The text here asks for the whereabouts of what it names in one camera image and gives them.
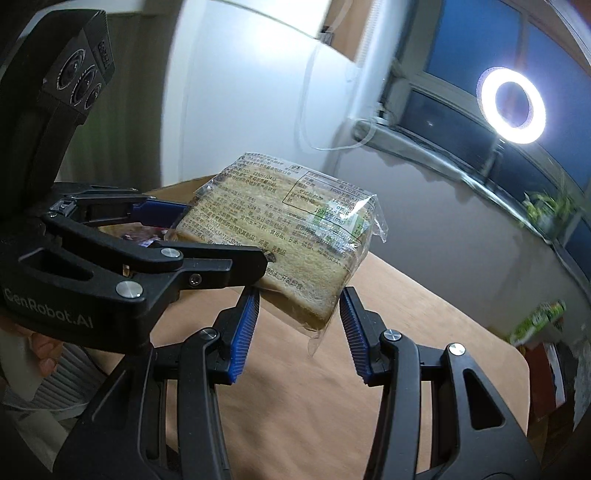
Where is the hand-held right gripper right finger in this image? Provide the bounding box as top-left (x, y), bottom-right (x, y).
top-left (339, 286), bottom-right (543, 480)

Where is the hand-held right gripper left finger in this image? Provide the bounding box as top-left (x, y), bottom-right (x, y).
top-left (53, 286), bottom-right (262, 480)

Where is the dark plum in clear packet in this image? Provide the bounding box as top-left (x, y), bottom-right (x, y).
top-left (121, 225), bottom-right (164, 245)

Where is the person's left hand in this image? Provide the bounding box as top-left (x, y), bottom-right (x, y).
top-left (25, 335), bottom-right (64, 378)

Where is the white ring light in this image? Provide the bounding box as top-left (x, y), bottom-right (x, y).
top-left (476, 67), bottom-right (548, 145)

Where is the clear packet of sliced bread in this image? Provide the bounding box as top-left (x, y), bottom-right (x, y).
top-left (166, 152), bottom-right (386, 358)

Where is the grey ribbed radiator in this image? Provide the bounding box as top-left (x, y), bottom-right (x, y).
top-left (28, 346), bottom-right (102, 411)

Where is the potted spider plant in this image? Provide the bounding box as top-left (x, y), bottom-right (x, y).
top-left (522, 178), bottom-right (583, 236)

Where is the large window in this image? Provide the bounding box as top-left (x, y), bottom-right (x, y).
top-left (383, 0), bottom-right (591, 259)

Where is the white cable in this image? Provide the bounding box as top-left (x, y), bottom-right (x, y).
top-left (298, 41), bottom-right (370, 153)

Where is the green carton box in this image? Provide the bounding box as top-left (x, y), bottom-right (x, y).
top-left (510, 300), bottom-right (568, 347)

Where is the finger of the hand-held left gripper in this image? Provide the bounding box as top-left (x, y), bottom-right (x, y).
top-left (46, 184), bottom-right (191, 228)
top-left (18, 212), bottom-right (269, 302)

